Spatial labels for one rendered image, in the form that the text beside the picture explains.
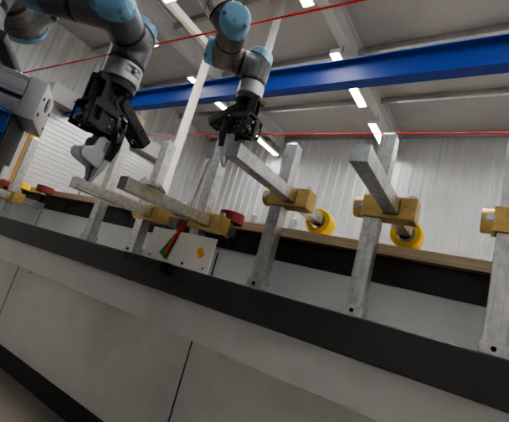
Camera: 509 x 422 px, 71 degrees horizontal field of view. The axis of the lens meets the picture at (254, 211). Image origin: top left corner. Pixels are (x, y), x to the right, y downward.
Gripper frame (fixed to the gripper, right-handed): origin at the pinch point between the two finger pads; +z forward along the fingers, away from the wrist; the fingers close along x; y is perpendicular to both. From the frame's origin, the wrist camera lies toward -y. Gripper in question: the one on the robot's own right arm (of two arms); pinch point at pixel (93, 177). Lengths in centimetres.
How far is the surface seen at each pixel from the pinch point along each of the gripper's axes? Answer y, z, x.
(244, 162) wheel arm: -12.9, -10.2, 26.1
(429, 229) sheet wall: -757, -198, -35
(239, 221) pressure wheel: -47.4, -5.3, 3.5
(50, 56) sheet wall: -258, -342, -761
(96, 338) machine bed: -60, 49, -57
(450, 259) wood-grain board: -56, -6, 61
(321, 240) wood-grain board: -56, -5, 28
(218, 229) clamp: -37.3, -0.2, 4.7
